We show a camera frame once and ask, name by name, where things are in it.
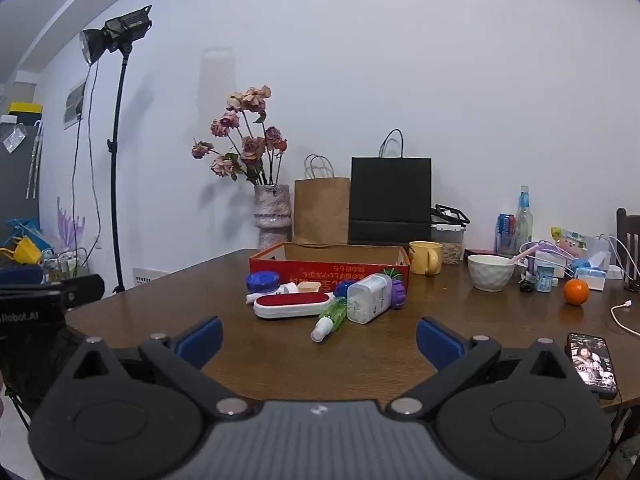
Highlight purple round device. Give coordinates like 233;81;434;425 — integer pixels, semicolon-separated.
520;240;566;268

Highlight yellow mug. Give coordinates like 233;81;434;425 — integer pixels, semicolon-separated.
408;241;444;276

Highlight blue round jar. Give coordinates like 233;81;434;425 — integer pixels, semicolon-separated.
247;271;281;295

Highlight clear glass bottle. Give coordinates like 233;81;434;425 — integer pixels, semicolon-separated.
515;186;534;251

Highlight brown paper bag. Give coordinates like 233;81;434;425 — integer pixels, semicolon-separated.
293;154;351;246

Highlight red cardboard box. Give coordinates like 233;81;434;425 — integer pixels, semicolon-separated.
249;241;411;297

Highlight yellow plastic basket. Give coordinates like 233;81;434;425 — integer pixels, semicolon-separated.
0;236;42;265

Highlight orange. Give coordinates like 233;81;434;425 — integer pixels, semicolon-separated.
563;279;591;307

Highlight pink mottled vase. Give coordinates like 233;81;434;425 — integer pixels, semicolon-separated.
252;184;292;250

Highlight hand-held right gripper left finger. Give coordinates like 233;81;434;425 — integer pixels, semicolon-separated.
70;316;253;418

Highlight white bowl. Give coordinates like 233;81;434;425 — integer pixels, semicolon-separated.
467;254;516;292

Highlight dried roses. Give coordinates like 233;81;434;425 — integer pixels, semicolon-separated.
191;85;288;186

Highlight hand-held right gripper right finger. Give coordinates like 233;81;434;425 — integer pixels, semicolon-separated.
387;316;571;420

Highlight black paper bag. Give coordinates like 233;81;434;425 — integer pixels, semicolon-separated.
347;129;433;247

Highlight black studio light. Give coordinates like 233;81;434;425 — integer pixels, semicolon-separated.
80;5;153;66

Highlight blue drink can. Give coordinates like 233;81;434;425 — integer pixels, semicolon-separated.
495;213;517;256

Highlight white plastic bottle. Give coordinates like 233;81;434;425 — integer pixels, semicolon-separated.
346;274;393;324

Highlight wall poster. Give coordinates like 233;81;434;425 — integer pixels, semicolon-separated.
63;79;87;131

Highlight blue tissue pack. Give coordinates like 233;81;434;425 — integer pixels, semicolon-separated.
572;255;608;291

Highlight colourful snack packet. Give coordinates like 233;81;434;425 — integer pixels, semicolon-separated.
551;226;588;251

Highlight dark wooden chair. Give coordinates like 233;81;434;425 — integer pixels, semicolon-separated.
616;207;640;281

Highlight black smartphone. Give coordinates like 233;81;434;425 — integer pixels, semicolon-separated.
566;332;619;401

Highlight pink spoon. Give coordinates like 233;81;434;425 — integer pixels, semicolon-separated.
505;245;543;265

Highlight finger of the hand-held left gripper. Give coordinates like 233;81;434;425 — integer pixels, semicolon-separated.
0;266;44;286
45;274;106;307

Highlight green spray bottle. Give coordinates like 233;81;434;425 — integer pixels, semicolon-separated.
311;296;362;343

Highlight clear food container black lid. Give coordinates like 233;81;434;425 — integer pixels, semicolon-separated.
431;204;471;266

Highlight purple flower wall sticker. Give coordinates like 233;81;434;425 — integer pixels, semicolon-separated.
54;197;86;251

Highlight white charging cable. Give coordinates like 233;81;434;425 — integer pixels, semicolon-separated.
610;299;640;336

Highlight grey cabinet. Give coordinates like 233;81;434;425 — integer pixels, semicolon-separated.
0;122;42;221

